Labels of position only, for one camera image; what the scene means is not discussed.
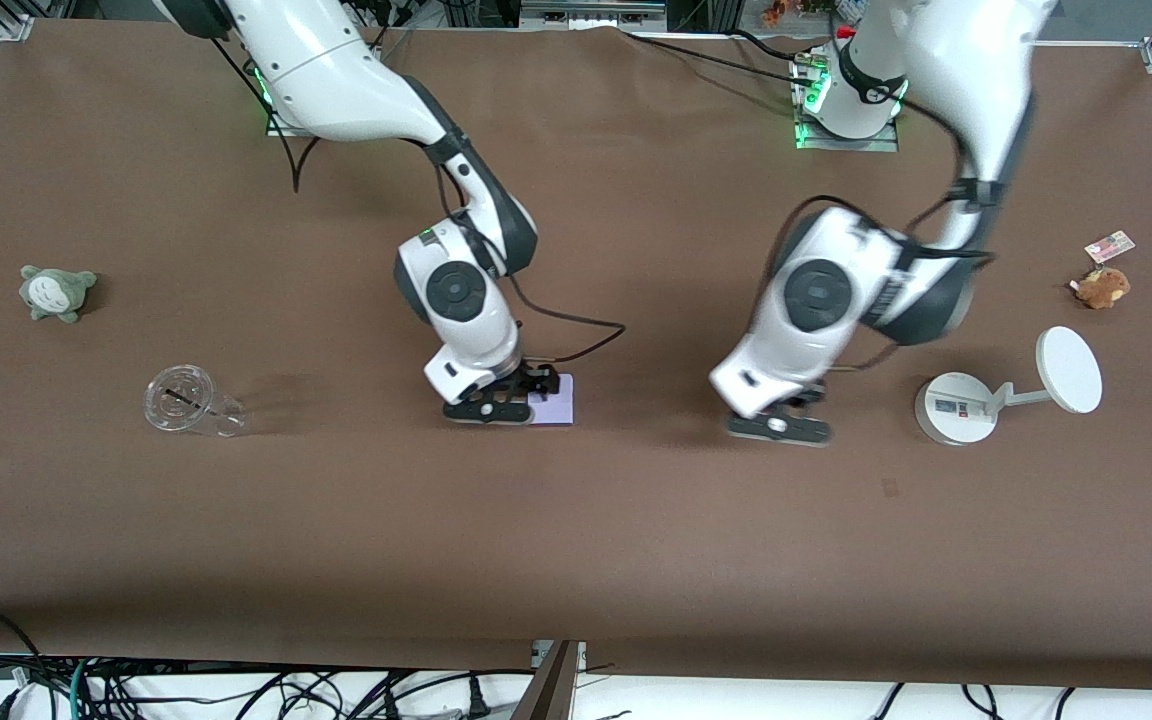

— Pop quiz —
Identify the short black table cable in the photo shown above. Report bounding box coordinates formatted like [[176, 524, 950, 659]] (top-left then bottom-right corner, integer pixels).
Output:
[[734, 28, 822, 59]]

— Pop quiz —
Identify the brown wooden beam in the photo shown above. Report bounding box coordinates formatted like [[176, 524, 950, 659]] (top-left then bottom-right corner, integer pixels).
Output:
[[509, 640, 582, 720]]

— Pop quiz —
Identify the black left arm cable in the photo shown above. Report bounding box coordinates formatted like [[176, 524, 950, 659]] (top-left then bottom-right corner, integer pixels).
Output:
[[776, 98, 999, 273]]

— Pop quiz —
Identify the lavender phone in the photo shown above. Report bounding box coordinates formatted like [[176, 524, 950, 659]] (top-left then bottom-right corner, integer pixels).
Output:
[[526, 374, 577, 429]]

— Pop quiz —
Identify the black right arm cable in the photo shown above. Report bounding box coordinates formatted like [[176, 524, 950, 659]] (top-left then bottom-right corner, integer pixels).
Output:
[[211, 30, 323, 194], [436, 150, 628, 367]]

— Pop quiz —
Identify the clear plastic cup with lid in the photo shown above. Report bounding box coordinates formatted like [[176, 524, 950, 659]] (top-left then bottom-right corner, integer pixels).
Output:
[[143, 364, 247, 438]]

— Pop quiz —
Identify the small pink card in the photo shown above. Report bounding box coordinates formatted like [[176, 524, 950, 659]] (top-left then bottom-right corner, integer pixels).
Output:
[[1084, 231, 1136, 264]]

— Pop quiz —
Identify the long black table cable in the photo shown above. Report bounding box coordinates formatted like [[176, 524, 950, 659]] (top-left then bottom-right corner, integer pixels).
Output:
[[621, 30, 809, 83]]

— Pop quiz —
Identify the grey-green Totoro plush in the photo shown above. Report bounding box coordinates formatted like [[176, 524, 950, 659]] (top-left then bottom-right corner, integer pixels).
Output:
[[18, 265, 99, 324]]

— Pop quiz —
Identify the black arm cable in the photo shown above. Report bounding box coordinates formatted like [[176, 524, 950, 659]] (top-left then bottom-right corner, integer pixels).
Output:
[[211, 30, 323, 194], [776, 98, 999, 273], [436, 150, 628, 367]]

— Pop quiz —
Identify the small metal bracket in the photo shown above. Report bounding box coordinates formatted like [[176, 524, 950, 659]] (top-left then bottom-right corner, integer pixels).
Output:
[[532, 640, 589, 673]]

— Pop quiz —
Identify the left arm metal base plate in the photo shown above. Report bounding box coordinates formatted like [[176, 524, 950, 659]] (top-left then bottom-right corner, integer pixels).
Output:
[[793, 50, 900, 153]]

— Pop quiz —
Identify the silver metal box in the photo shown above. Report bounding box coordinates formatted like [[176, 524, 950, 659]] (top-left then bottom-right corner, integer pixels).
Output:
[[519, 0, 669, 31]]

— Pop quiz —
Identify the small brown plush toy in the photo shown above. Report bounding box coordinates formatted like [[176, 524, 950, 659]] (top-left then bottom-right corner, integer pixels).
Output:
[[1069, 267, 1132, 310]]

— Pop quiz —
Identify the white round desk lamp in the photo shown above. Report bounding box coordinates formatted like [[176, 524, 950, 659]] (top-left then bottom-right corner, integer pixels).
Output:
[[914, 326, 1104, 447]]

